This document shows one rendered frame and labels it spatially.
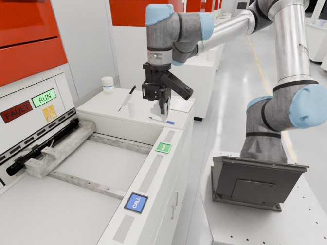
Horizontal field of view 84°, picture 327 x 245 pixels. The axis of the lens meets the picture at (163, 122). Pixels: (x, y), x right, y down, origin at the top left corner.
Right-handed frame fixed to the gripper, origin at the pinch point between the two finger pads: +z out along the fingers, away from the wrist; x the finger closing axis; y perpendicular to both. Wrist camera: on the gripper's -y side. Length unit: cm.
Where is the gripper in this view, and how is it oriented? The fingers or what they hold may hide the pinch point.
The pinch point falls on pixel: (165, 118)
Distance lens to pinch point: 66.6
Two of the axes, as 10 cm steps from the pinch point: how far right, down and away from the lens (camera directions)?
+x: -3.1, 5.2, -7.9
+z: 0.0, 8.3, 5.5
